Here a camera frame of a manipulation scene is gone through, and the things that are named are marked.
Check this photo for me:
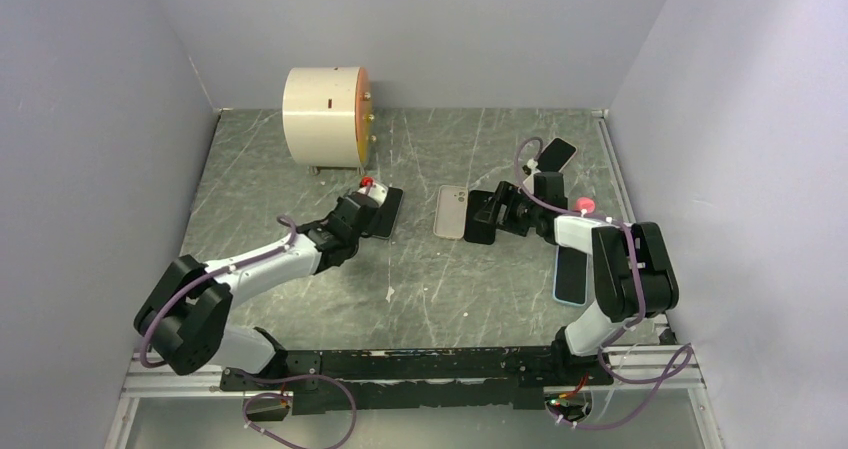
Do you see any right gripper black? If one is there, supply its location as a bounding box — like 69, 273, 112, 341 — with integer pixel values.
474, 181, 542, 237

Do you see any black phone case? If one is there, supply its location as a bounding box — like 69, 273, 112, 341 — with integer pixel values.
463, 190, 503, 245

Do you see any phone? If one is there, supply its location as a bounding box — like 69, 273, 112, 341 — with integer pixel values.
553, 247, 588, 307
536, 137, 577, 172
365, 187, 404, 240

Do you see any beige phone case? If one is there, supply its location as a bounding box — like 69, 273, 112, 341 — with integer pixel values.
433, 185, 468, 240

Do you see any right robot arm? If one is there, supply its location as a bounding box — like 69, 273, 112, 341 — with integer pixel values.
465, 172, 679, 384

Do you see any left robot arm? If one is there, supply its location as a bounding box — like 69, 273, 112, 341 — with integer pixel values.
133, 181, 403, 389

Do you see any phone in pink case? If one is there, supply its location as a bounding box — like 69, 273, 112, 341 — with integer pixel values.
536, 137, 577, 172

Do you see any phone in blue case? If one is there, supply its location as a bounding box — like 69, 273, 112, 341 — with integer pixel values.
553, 247, 588, 307

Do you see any pink capped small bottle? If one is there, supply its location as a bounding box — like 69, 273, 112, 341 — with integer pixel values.
574, 197, 596, 214

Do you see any white cylindrical drum device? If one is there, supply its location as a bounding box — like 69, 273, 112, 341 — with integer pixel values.
281, 66, 374, 174

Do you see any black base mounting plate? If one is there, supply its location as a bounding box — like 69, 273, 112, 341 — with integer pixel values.
219, 341, 613, 415

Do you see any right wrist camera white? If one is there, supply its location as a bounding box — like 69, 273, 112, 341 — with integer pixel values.
521, 158, 539, 194

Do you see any aluminium frame rail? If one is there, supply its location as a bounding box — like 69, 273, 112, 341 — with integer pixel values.
107, 331, 724, 448

